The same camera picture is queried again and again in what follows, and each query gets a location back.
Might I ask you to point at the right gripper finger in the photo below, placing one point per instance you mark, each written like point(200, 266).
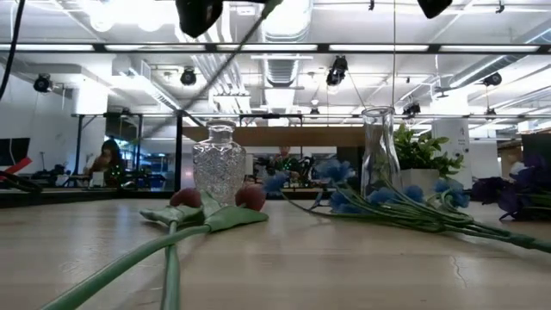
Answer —
point(434, 6)

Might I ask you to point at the red angled bar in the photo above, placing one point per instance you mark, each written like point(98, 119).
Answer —
point(17, 165)

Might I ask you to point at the black aluminium table frame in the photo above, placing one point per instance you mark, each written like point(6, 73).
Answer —
point(86, 198)

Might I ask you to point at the orange artificial tulip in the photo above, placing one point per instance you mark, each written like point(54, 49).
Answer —
point(251, 196)

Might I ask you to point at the wooden shelf with black legs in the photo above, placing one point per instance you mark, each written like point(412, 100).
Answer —
point(292, 136)

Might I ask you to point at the short cut-glass vase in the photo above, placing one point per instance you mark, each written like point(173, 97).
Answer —
point(219, 168)

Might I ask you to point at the dark monitor screen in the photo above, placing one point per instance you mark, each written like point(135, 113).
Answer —
point(534, 144)

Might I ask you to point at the black monitor screen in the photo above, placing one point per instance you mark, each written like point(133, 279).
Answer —
point(13, 150)

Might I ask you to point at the person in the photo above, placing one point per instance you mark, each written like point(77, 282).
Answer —
point(109, 157)

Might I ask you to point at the blue artificial flower bunch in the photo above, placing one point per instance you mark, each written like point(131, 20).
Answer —
point(340, 170)

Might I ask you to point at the purple artificial flower bunch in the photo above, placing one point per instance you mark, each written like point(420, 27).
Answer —
point(516, 194)

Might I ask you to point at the black ceiling spotlight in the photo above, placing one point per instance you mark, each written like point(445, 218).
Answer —
point(337, 71)
point(412, 108)
point(42, 82)
point(188, 76)
point(492, 79)

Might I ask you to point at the overhead LED light bar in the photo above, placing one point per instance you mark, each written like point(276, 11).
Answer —
point(434, 48)

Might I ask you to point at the tall smooth glass vase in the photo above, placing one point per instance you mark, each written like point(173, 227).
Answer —
point(379, 142)

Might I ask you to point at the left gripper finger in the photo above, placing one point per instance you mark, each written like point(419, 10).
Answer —
point(197, 15)

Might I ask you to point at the green plant in white pot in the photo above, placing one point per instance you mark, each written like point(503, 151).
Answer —
point(419, 150)

